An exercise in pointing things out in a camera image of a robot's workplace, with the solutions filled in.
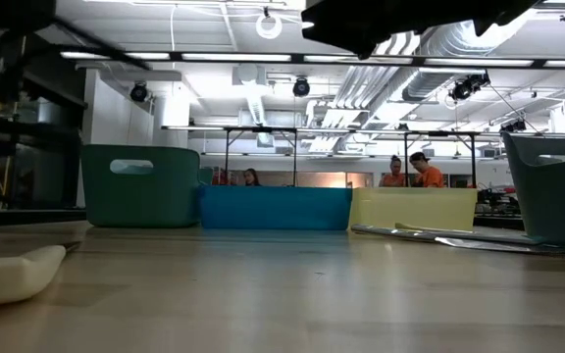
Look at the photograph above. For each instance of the dark teal plastic bin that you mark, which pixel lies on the dark teal plastic bin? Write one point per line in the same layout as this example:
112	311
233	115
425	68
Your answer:
557	206

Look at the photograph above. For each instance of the silver ventilation duct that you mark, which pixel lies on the silver ventilation duct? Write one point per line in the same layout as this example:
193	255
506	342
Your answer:
429	81

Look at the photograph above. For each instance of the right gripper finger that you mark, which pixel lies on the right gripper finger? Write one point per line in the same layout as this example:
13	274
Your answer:
356	24

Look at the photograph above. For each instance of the yellow plastic tray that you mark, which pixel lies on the yellow plastic tray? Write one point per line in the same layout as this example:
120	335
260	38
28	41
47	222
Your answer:
410	206

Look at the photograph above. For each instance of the blue plastic tray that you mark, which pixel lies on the blue plastic tray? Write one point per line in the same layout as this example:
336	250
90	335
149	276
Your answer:
272	208

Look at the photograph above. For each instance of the black background station frame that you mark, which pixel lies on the black background station frame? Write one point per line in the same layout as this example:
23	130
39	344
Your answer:
263	129
439	133

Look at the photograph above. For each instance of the black aluminium table frame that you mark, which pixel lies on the black aluminium table frame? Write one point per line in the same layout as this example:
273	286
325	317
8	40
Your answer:
37	216

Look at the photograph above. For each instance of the overhead light bar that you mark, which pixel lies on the overhead light bar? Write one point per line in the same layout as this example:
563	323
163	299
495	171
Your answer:
236	57

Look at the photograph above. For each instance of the green plastic bin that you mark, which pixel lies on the green plastic bin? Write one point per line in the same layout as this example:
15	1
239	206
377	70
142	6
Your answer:
140	196

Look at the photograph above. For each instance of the person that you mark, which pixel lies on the person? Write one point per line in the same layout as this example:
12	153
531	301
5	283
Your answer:
251	177
393	179
429	177

